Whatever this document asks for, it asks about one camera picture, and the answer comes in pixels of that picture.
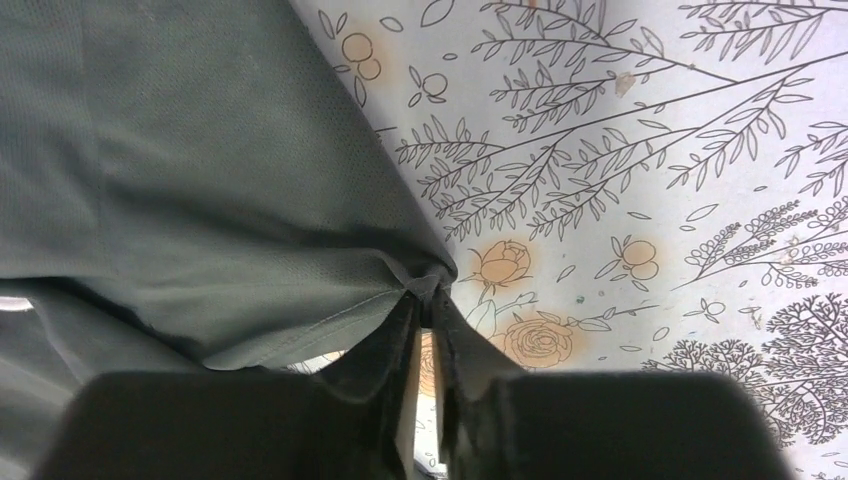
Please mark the floral table mat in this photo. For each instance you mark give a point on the floral table mat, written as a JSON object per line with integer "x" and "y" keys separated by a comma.
{"x": 656, "y": 185}

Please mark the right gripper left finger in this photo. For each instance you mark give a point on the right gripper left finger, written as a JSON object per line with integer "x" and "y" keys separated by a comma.
{"x": 353, "y": 419}

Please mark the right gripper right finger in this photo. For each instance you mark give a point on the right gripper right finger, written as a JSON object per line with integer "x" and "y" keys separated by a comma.
{"x": 499, "y": 421}

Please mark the dark green t-shirt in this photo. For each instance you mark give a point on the dark green t-shirt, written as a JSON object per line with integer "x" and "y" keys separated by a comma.
{"x": 185, "y": 186}

